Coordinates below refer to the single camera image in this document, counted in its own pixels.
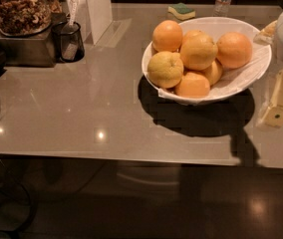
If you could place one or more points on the white rectangular box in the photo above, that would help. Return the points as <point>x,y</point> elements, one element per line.
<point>95,17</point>

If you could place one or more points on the yellow green sponge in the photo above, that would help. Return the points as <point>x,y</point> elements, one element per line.
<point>181,11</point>

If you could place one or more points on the glass jar of walnuts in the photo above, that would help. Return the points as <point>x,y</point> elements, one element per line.
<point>24,17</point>

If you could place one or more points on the white tag in cup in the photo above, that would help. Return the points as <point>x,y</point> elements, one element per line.
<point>73,11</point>

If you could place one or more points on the yellowish orange front left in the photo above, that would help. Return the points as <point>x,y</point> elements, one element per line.
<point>165,69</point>

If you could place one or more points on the white bowl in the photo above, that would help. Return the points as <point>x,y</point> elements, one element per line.
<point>215,27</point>

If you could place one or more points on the small orange under centre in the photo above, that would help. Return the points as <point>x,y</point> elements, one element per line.
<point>213,72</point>

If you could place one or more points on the orange at bowl front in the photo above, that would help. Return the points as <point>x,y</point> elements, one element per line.
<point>193,85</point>

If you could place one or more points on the black mesh cup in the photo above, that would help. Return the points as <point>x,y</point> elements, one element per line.
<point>68,42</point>

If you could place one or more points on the dark metal tray box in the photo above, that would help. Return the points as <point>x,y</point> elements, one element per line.
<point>32,51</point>

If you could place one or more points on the yellow-orange centre orange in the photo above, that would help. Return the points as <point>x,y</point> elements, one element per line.
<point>198,52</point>

